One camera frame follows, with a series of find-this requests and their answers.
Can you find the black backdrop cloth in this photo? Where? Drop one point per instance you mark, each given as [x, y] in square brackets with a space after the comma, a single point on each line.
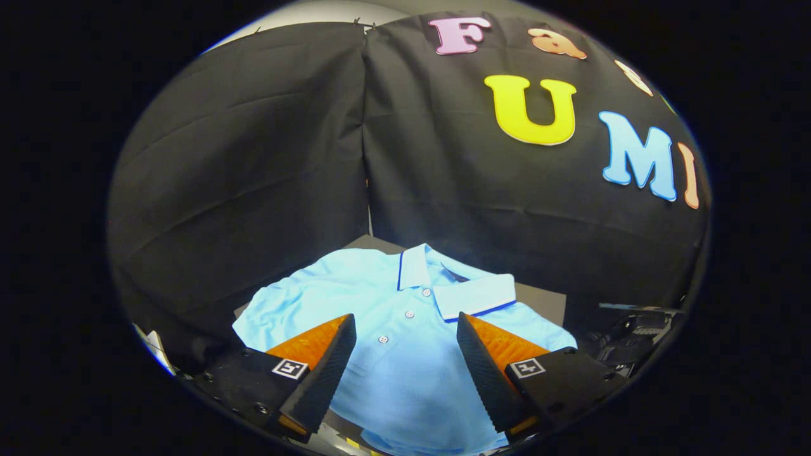
[253, 158]

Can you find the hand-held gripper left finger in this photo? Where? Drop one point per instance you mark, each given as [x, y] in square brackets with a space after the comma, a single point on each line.
[323, 380]

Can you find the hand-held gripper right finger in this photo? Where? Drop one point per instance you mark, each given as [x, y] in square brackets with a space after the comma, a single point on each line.
[489, 380]

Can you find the light blue polo shirt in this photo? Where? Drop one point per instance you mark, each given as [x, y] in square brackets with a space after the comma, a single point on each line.
[405, 380]

